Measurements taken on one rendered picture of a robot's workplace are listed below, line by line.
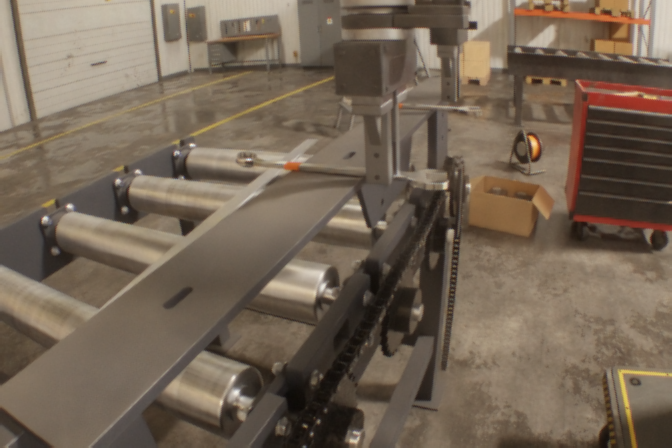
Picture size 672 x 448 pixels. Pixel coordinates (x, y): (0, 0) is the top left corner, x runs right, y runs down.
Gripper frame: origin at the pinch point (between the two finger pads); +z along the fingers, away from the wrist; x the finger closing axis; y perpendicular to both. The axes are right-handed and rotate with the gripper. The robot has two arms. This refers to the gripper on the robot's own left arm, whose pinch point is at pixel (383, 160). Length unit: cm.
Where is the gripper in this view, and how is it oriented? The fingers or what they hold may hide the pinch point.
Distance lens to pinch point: 51.0
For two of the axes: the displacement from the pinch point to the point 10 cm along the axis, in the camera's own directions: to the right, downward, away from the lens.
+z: 0.5, 9.2, 3.8
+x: -3.9, 3.7, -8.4
